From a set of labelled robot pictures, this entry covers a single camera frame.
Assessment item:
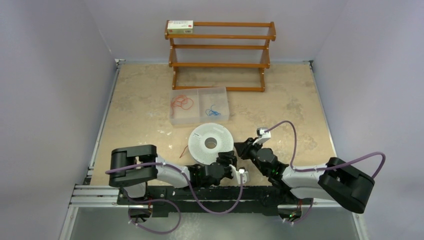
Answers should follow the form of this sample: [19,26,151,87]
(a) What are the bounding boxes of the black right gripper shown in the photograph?
[233,137,269,176]

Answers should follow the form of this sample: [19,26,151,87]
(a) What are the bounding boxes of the white plastic cable spool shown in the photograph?
[188,122,234,165]

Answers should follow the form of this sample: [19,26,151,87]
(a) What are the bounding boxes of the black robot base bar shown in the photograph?
[117,185,312,221]

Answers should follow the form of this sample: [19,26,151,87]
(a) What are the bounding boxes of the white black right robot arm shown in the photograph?
[234,138,375,214]

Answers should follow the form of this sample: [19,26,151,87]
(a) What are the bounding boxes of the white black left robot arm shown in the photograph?
[105,144,237,205]

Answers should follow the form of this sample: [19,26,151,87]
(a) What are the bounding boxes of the clear plastic divided tray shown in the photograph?
[169,87,230,125]

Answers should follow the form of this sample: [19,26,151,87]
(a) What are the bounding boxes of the orange wooden shelf rack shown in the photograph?
[164,20,277,92]

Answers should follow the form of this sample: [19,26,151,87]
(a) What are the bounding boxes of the white cardboard box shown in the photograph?
[166,20,194,35]

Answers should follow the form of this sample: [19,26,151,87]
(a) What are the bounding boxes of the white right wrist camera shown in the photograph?
[253,127,271,145]

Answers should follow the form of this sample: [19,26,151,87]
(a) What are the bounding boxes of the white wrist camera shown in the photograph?
[229,164,251,185]
[253,127,271,145]

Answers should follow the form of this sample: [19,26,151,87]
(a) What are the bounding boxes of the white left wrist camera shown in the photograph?
[229,164,251,185]

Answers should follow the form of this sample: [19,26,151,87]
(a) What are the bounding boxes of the blue wire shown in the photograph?
[205,104,222,117]

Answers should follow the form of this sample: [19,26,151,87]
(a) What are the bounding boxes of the orange wire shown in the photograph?
[170,95,195,112]

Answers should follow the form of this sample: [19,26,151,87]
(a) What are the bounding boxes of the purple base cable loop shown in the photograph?
[127,195,185,235]

